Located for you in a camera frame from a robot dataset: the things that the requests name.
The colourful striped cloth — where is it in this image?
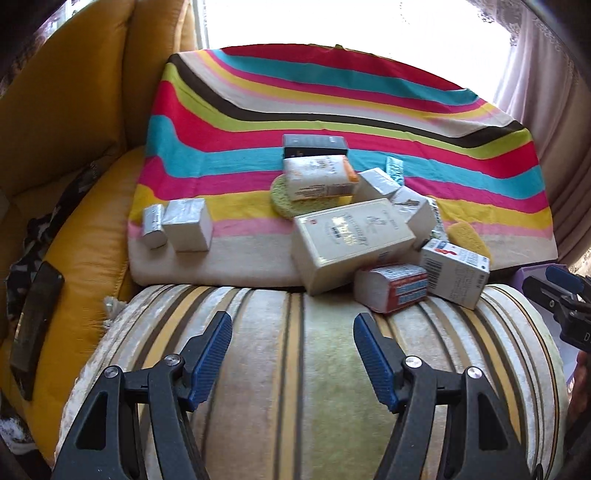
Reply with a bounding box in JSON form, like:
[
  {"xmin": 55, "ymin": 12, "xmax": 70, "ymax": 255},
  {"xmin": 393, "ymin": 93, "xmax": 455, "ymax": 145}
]
[{"xmin": 128, "ymin": 44, "xmax": 558, "ymax": 287}]

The white red-trim box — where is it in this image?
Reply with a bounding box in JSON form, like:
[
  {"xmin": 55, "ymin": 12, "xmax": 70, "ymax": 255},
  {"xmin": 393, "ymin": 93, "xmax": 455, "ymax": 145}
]
[{"xmin": 391, "ymin": 186, "xmax": 436, "ymax": 250}]

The red white medicine box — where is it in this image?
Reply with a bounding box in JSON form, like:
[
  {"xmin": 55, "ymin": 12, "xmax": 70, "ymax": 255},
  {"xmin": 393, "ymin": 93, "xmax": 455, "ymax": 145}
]
[{"xmin": 353, "ymin": 264, "xmax": 429, "ymax": 314}]

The yellow leather sofa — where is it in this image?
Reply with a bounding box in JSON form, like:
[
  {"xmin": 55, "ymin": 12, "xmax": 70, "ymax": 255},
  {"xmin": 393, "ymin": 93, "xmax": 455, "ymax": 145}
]
[{"xmin": 1, "ymin": 1, "xmax": 195, "ymax": 461}]

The pink curtain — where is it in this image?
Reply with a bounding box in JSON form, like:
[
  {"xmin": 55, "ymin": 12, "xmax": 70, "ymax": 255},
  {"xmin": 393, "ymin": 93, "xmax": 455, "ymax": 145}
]
[{"xmin": 473, "ymin": 1, "xmax": 590, "ymax": 270}]

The black box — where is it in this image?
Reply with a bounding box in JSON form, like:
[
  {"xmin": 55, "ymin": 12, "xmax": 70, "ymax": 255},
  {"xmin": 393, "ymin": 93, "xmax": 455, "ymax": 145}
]
[{"xmin": 283, "ymin": 134, "xmax": 349, "ymax": 158}]

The striped velvet cushion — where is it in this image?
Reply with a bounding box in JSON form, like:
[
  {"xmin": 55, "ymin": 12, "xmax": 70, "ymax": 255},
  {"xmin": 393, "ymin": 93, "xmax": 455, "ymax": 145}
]
[{"xmin": 60, "ymin": 284, "xmax": 568, "ymax": 479}]

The teal box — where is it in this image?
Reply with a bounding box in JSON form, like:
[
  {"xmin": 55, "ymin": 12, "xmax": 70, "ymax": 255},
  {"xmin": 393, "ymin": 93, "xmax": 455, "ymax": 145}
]
[{"xmin": 386, "ymin": 156, "xmax": 405, "ymax": 186}]

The black white fabric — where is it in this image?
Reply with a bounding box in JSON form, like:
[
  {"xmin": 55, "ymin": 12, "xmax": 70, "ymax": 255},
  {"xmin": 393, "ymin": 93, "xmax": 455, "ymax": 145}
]
[{"xmin": 5, "ymin": 161, "xmax": 104, "ymax": 322}]

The black phone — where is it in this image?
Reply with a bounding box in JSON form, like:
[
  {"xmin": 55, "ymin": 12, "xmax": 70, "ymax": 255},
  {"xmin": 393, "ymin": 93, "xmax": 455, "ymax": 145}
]
[{"xmin": 10, "ymin": 261, "xmax": 65, "ymax": 401}]

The yellow sponge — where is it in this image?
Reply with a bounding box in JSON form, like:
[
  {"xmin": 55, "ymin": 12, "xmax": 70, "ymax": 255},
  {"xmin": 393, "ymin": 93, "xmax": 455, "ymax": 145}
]
[{"xmin": 446, "ymin": 221, "xmax": 493, "ymax": 262}]

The round green sponge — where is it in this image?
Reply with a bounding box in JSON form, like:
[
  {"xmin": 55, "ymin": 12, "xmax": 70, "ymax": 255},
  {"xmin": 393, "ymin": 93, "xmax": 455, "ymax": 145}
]
[{"xmin": 270, "ymin": 174, "xmax": 341, "ymax": 219}]

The silver foil box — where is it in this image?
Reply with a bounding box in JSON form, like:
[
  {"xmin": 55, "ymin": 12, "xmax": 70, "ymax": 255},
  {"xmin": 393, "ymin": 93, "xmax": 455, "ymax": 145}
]
[{"xmin": 162, "ymin": 198, "xmax": 213, "ymax": 252}]

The small silver box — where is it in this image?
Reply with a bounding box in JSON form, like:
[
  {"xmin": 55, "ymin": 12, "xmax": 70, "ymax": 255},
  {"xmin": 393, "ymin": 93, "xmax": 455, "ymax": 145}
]
[{"xmin": 141, "ymin": 204, "xmax": 167, "ymax": 249}]

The white cube box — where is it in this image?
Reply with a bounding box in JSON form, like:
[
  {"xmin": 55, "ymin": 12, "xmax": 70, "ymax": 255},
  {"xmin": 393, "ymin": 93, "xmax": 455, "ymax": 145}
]
[{"xmin": 352, "ymin": 168, "xmax": 401, "ymax": 203}]

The white barcode box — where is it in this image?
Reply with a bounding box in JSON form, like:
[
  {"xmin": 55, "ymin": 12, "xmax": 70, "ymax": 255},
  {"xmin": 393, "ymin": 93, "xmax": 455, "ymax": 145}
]
[{"xmin": 420, "ymin": 239, "xmax": 490, "ymax": 310}]

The white orange packet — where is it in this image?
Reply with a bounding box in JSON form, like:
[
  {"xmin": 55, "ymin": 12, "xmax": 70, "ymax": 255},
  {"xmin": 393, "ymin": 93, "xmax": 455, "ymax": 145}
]
[{"xmin": 283, "ymin": 155, "xmax": 359, "ymax": 201}]

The white green text box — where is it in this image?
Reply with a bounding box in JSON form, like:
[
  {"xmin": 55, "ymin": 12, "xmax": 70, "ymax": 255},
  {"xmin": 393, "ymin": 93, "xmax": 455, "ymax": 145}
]
[{"xmin": 428, "ymin": 197, "xmax": 449, "ymax": 242}]

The large cream medicine box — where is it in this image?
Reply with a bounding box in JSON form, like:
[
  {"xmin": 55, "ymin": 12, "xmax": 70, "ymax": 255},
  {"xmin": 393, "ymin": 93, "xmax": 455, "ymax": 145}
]
[{"xmin": 291, "ymin": 199, "xmax": 416, "ymax": 296}]

